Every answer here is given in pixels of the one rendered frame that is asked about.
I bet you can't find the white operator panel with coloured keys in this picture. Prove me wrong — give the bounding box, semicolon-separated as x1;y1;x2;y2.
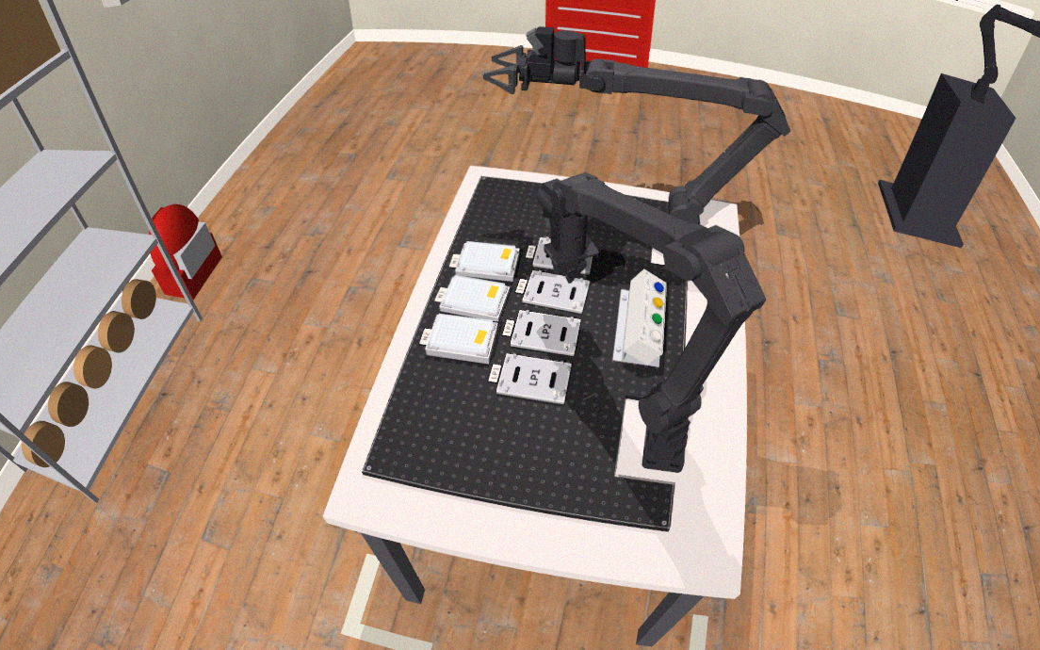
612;269;666;367

